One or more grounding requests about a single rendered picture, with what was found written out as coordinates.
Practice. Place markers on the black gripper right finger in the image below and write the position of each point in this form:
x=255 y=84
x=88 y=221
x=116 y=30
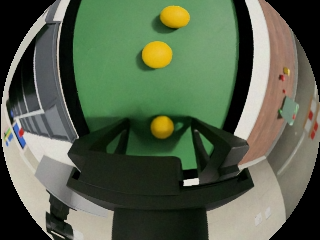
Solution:
x=229 y=149

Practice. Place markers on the green tray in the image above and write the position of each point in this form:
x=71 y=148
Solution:
x=104 y=78

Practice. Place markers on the yellow marble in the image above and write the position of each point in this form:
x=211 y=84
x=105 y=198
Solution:
x=156 y=54
x=162 y=127
x=174 y=17

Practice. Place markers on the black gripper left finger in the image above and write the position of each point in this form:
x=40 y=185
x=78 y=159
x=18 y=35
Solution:
x=98 y=140

